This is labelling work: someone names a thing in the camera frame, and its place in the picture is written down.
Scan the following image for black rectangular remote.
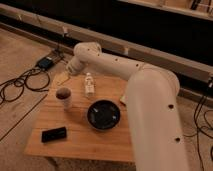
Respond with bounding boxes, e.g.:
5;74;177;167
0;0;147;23
41;127;67;143

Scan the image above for pale sponge block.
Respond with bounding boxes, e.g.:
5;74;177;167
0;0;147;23
120;94;126;105

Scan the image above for black cables at right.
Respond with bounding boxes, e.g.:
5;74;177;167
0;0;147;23
183;76;213;164

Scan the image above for black power adapter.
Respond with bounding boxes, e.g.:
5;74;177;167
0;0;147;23
36;50;64;71

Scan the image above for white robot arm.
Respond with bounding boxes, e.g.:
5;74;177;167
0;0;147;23
66;42;190;171

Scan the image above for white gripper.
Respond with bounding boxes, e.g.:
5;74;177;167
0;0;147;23
56;57;83;85

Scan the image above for white ceramic cup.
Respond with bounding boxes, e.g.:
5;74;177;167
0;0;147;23
55;87;72;110

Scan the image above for long wooden rail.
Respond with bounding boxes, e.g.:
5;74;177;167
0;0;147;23
0;2;213;82

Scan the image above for black bowl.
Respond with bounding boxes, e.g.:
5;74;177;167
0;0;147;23
87;100;121;130

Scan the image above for small clear bottle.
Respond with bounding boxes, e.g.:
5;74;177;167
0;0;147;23
84;73;95;97

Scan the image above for wooden table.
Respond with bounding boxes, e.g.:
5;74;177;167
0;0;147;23
25;75;133;162

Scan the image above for black coiled cable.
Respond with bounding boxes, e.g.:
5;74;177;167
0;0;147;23
0;67;52;105

